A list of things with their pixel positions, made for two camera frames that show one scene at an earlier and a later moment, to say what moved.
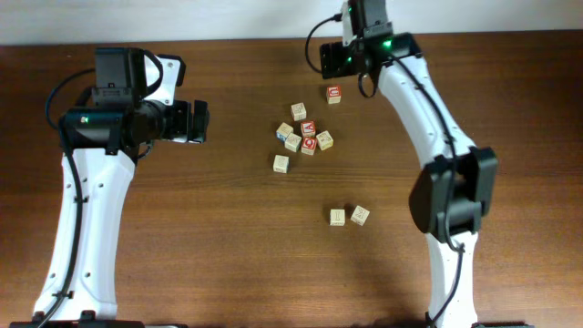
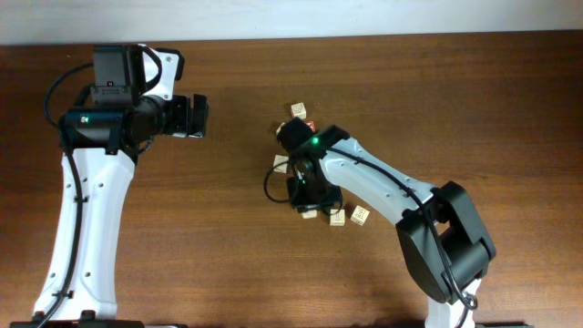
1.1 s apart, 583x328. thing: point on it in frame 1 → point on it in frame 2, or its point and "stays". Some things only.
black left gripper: x=180 y=131 stays
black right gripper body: x=329 y=60 → x=307 y=199
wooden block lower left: x=281 y=164 stays
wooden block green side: x=337 y=217 stays
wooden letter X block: x=360 y=215 stays
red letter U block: x=333 y=95 → x=310 y=213
